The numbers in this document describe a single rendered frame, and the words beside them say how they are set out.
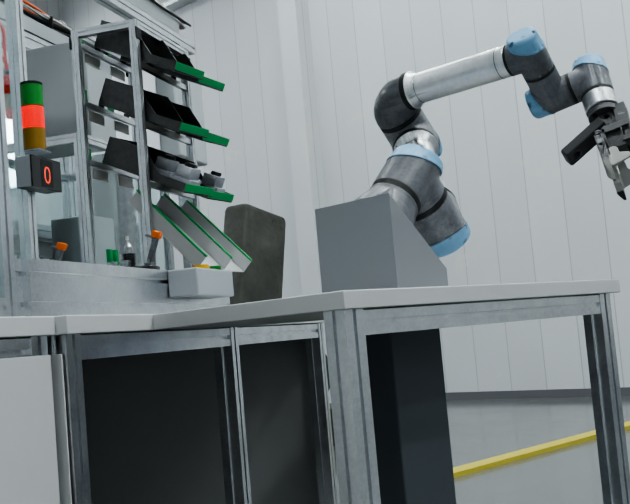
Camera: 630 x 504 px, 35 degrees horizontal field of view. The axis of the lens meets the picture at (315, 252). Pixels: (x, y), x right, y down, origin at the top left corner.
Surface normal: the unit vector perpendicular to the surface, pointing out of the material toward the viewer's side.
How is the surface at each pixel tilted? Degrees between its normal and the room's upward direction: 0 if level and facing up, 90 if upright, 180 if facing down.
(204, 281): 90
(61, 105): 90
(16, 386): 90
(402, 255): 90
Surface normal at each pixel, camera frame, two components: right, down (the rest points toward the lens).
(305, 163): -0.69, 0.00
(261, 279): 0.78, -0.12
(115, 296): 0.96, -0.11
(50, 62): -0.28, -0.06
